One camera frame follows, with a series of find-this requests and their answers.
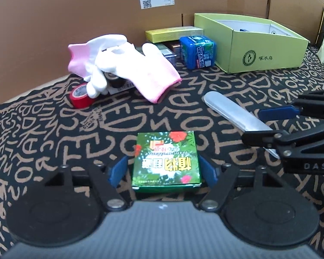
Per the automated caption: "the dark small box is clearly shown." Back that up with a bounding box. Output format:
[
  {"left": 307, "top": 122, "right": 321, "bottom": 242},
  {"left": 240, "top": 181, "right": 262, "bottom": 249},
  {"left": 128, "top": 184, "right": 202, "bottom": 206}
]
[{"left": 155, "top": 40, "right": 181, "bottom": 66}]

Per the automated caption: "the yellow-green flat box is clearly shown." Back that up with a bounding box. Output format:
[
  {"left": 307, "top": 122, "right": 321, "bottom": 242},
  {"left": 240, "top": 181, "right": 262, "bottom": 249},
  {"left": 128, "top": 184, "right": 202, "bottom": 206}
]
[{"left": 145, "top": 26, "right": 204, "bottom": 43}]

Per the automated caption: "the green cardboard storage box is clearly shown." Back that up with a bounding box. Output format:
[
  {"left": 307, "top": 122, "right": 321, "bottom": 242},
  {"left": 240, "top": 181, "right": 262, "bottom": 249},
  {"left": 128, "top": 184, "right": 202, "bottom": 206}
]
[{"left": 194, "top": 13, "right": 309, "bottom": 74}]

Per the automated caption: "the green floral box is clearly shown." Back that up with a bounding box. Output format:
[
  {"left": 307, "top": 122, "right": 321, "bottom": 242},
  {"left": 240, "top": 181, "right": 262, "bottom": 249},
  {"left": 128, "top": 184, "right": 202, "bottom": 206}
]
[{"left": 132, "top": 131, "right": 202, "bottom": 194}]

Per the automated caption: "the white flat box under gloves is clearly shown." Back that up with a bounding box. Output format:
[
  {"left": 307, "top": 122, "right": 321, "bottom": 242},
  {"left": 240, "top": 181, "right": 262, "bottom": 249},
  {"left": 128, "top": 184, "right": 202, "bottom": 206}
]
[{"left": 104, "top": 73, "right": 135, "bottom": 95}]

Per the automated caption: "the white pink glove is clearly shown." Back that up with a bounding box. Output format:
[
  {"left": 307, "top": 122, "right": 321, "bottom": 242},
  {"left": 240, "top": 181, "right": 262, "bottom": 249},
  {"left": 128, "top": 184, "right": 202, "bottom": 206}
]
[
  {"left": 112, "top": 43, "right": 182, "bottom": 104},
  {"left": 68, "top": 34, "right": 127, "bottom": 99}
]

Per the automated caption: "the red tape roll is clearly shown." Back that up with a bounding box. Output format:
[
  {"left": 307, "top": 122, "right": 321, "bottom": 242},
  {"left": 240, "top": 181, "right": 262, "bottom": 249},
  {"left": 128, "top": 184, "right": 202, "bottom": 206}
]
[{"left": 70, "top": 83, "right": 96, "bottom": 109}]

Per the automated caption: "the blue plastic container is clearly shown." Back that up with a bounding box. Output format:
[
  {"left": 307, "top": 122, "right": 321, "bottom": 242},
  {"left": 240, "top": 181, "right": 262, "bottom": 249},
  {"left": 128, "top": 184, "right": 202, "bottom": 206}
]
[{"left": 179, "top": 36, "right": 216, "bottom": 69}]

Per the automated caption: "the large brown cardboard box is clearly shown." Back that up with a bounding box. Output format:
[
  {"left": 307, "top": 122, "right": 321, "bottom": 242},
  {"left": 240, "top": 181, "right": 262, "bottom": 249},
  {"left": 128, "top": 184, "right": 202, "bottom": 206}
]
[{"left": 0, "top": 0, "right": 324, "bottom": 104}]

